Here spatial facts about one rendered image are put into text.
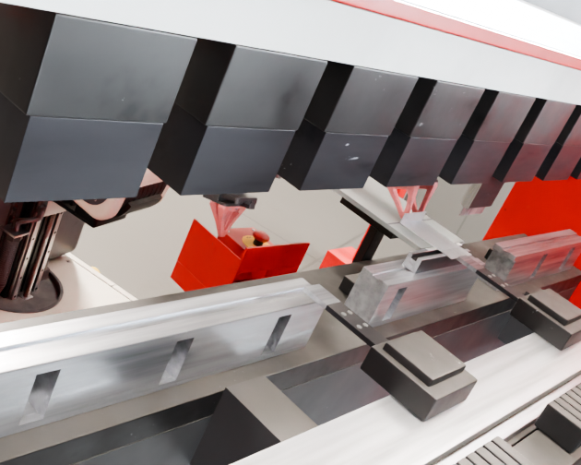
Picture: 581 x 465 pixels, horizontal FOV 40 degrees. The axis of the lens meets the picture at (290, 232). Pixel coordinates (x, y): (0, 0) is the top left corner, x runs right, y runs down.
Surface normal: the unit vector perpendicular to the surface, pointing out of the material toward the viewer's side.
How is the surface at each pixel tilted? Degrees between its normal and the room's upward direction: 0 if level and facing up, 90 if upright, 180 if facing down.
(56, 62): 90
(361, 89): 90
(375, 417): 0
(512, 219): 90
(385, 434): 0
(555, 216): 90
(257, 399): 0
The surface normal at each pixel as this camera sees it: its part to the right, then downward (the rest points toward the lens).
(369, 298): -0.61, 0.07
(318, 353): 0.39, -0.84
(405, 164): 0.69, 0.54
